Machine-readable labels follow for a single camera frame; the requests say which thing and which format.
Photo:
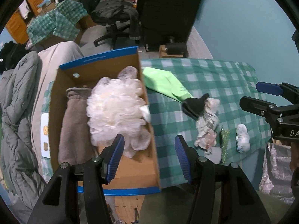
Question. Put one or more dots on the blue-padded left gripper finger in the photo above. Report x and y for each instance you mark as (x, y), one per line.
(58, 202)

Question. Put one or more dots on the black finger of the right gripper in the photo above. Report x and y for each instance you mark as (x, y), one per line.
(261, 108)

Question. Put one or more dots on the blue-rimmed cardboard box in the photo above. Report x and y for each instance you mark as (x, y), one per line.
(131, 176)

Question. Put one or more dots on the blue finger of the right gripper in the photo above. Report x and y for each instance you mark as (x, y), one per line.
(269, 88)

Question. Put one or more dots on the green glitter cloth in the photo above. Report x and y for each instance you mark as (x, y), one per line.
(224, 145)

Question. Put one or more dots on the wooden louvered wardrobe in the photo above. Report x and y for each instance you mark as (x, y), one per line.
(19, 17)

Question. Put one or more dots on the white smartphone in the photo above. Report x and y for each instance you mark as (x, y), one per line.
(45, 146)

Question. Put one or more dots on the twisted white plastic bag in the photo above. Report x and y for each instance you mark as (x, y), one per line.
(207, 124)

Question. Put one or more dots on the black glove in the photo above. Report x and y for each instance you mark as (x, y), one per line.
(193, 107)

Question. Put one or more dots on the black dumbbell roller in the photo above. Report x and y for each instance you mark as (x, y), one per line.
(176, 48)

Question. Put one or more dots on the small cardboard box on floor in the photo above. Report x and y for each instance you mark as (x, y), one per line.
(163, 53)

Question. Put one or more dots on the light green cloth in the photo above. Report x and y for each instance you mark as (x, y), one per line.
(165, 83)

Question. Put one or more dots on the green checkered tablecloth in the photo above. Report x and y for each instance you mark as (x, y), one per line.
(226, 81)

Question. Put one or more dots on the small white sock ball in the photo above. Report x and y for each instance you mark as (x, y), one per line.
(242, 139)

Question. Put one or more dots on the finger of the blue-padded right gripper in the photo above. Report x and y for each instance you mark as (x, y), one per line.
(239, 202)

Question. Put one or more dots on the person's right hand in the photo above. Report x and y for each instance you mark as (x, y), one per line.
(294, 167)

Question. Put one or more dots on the beige mattress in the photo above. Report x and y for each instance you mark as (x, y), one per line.
(51, 59)

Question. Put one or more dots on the black office chair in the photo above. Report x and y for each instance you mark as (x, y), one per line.
(120, 18)

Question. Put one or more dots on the silver plastic bag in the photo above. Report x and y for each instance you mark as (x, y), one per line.
(277, 175)

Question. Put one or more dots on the large black hanging coat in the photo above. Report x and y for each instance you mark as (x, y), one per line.
(162, 20)

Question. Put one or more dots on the grey fleece slipper sock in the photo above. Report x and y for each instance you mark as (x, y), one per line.
(75, 146)

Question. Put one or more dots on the green checkered cloth on boxes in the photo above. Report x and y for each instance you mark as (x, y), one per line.
(60, 22)

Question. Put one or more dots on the grey quilted duvet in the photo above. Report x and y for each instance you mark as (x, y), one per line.
(19, 163)

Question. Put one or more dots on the black clothes pile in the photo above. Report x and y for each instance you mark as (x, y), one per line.
(11, 54)

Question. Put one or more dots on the white mesh bath pouf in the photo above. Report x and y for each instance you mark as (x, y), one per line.
(116, 106)

